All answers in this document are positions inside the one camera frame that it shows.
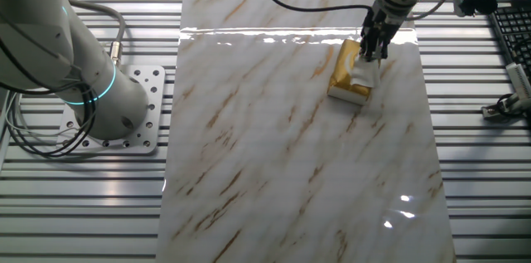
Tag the gold tissue pack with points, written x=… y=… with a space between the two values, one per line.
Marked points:
x=342 y=80

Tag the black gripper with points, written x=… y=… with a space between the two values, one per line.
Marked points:
x=379 y=28

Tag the black keyboard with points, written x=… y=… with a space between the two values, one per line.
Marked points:
x=514 y=26

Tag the marble pattern table sheet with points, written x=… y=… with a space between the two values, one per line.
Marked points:
x=269 y=151

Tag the white rectangular device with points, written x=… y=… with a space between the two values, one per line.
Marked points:
x=520 y=80

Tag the white paper napkin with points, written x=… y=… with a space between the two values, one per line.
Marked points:
x=367 y=75

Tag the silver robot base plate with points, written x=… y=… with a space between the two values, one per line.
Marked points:
x=154 y=89

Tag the metal clamp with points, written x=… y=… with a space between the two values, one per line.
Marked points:
x=491 y=112

